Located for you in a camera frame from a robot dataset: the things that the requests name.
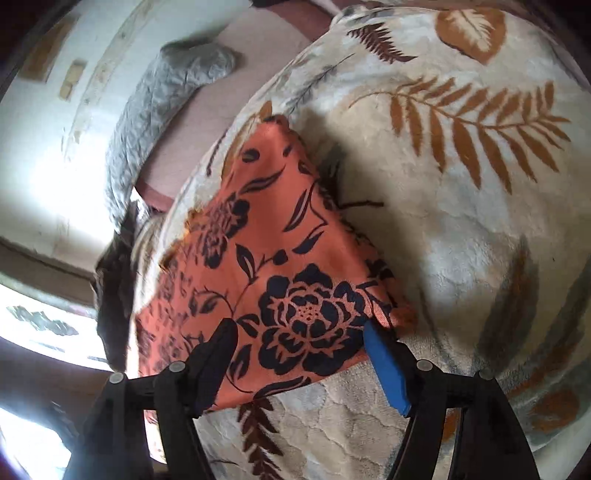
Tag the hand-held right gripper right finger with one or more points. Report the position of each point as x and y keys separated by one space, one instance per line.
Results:
x=388 y=369

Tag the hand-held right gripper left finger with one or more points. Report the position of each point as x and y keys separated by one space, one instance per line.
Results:
x=207 y=369

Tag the orange floral shirt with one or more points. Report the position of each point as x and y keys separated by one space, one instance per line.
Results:
x=277 y=258

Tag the dark brown fleece garment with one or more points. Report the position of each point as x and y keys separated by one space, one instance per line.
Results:
x=115 y=286

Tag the stained glass window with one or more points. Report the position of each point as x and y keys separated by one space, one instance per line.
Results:
x=41 y=323

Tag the cream leaf-print blanket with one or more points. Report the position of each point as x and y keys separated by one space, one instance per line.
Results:
x=461 y=207

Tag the grey quilted pillow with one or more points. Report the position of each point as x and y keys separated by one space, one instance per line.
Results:
x=147 y=110

